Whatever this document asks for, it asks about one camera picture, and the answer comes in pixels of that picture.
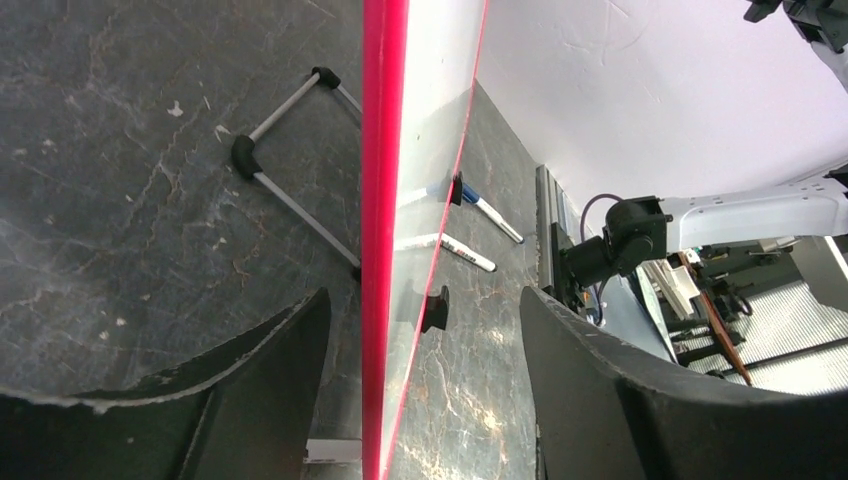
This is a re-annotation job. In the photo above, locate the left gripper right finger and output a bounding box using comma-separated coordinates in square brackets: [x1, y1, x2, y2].
[520, 286, 847, 479]

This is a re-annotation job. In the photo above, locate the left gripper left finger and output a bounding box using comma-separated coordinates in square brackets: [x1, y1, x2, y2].
[1, 289, 332, 479]

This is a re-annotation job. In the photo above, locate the pink framed whiteboard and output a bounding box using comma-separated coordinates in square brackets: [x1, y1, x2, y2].
[361, 1, 488, 479]

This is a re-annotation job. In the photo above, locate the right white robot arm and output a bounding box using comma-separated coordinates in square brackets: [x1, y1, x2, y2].
[552, 165, 847, 311]

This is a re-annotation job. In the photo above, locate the black whiteboard marker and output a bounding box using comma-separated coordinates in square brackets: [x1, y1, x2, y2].
[441, 233, 497, 272]

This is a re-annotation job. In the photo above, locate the blue whiteboard marker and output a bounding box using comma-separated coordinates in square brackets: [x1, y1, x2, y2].
[462, 184, 524, 244]

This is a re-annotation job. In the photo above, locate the whiteboard wire stand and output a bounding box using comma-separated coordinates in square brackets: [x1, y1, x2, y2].
[230, 66, 465, 335]

